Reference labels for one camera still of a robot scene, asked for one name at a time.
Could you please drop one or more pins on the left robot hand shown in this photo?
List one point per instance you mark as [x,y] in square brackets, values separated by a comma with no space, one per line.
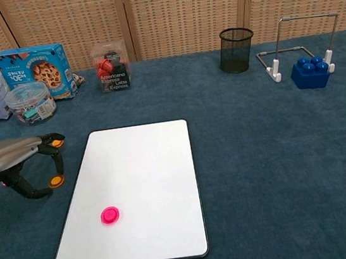
[7,154]

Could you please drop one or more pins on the orange disc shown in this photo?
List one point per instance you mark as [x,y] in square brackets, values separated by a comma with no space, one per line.
[56,182]
[57,143]

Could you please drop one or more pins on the white magnetic board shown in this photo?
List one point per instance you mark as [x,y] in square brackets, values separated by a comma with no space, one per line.
[136,188]

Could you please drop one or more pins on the clear jar of clips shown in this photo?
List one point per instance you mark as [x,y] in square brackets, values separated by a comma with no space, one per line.
[31,105]

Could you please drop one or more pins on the blue cookie box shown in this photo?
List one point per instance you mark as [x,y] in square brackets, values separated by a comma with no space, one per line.
[34,71]

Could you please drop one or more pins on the clear coffee capsule box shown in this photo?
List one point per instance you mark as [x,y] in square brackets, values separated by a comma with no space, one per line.
[112,67]

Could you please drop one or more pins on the woven bamboo folding screen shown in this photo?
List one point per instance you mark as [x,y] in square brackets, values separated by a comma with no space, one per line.
[176,11]

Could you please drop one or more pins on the black mesh pen cup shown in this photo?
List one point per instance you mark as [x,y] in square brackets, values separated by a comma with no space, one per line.
[236,51]

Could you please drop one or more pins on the blue felt table cover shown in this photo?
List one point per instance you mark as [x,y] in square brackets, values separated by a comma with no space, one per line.
[259,156]

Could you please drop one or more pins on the blue building block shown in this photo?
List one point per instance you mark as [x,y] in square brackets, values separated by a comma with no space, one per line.
[309,74]

